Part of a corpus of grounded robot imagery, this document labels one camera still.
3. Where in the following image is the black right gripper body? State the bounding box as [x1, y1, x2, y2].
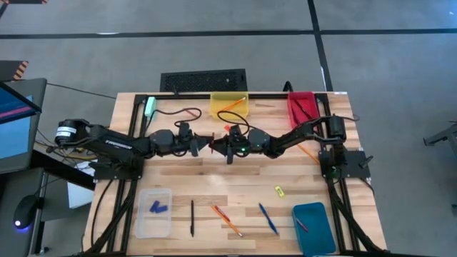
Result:
[227, 134, 251, 166]

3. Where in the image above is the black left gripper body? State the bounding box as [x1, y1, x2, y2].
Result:
[176, 134, 200, 158]

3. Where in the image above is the orange pencil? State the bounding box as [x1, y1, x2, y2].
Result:
[296, 143, 321, 166]
[220, 96, 247, 112]
[209, 204, 243, 238]

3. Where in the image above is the blue pen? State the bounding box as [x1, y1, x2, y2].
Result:
[258, 203, 279, 236]

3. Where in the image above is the yellow translucent plastic bin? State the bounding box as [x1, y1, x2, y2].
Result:
[209, 91, 250, 121]

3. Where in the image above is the mint green stapler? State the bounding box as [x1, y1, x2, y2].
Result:
[144, 96, 158, 117]

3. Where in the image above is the black keyboard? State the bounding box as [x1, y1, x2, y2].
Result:
[159, 69, 248, 93]

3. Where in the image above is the red plastic bin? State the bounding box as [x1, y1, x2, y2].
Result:
[286, 91, 321, 129]

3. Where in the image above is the clear translucent plastic bin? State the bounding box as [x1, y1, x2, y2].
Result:
[134, 188, 173, 239]

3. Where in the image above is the teal plastic bin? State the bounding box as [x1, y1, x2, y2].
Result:
[291, 201, 337, 256]

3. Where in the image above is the white paper sheet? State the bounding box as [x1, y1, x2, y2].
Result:
[66, 161, 95, 210]

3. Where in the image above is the monitor screen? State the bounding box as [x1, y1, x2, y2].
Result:
[0, 77, 48, 175]

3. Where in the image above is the black computer mouse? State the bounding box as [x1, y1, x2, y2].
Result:
[13, 194, 39, 231]

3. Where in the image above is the grey chair base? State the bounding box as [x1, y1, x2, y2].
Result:
[423, 121, 457, 148]

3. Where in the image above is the dark side desk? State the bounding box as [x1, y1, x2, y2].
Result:
[0, 167, 47, 257]

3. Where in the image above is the black right camera cable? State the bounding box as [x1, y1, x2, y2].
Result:
[216, 110, 258, 131]

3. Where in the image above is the black camera cable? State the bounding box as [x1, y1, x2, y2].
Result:
[216, 110, 258, 131]
[153, 106, 203, 128]

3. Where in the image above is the black left camera cable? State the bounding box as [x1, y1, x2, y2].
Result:
[153, 106, 203, 128]

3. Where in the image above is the black floor cable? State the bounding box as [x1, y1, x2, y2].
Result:
[46, 82, 118, 100]

